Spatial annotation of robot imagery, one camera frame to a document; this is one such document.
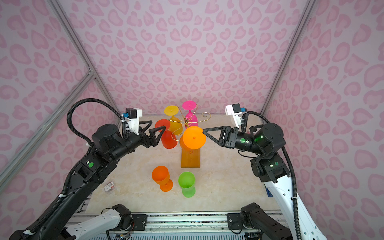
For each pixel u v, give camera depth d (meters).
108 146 0.44
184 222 0.75
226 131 0.46
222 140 0.46
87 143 0.48
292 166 0.42
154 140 0.53
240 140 0.45
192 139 0.48
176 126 0.81
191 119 0.83
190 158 0.95
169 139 0.76
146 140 0.52
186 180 0.79
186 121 0.74
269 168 0.42
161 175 0.75
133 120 0.51
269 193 0.81
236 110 0.47
